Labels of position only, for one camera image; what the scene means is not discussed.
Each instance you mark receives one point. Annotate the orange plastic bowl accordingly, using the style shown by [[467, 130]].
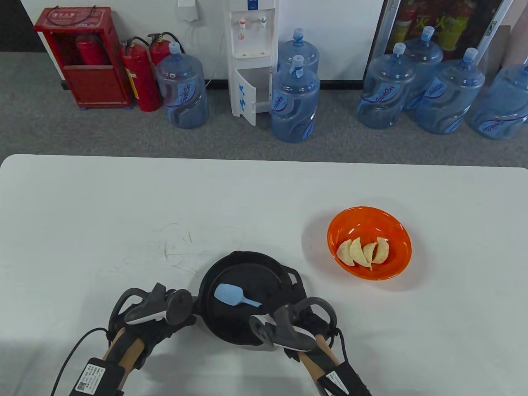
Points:
[[392, 225]]

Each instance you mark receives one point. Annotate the white wall adapter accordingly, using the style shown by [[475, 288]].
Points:
[[187, 10]]

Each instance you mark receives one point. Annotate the person's right hand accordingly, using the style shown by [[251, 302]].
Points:
[[317, 326]]

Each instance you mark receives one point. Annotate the person's left forearm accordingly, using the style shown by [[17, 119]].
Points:
[[123, 350]]

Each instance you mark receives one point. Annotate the pale yellow dumpling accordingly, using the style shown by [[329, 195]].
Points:
[[369, 252], [343, 252], [381, 251], [358, 252]]

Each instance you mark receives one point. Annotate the person's left hand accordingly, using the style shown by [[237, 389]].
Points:
[[159, 332]]

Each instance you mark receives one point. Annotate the person's right forearm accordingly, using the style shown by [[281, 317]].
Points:
[[319, 363]]

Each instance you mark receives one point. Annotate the blue dessert shovel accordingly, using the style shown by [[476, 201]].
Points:
[[229, 293]]

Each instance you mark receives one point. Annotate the red fire extinguisher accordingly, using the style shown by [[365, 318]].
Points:
[[142, 82], [88, 53], [159, 51]]

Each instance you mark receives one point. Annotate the black frying pan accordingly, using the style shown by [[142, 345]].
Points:
[[264, 276]]

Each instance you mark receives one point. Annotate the white water dispenser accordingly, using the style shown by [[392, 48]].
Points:
[[251, 45]]

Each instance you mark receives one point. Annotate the fire safety poster board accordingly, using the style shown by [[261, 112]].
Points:
[[453, 24]]

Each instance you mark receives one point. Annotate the row of blue water jugs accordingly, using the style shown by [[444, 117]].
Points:
[[295, 103]]

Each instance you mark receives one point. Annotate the red fire extinguisher cabinet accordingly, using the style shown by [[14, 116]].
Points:
[[97, 86]]

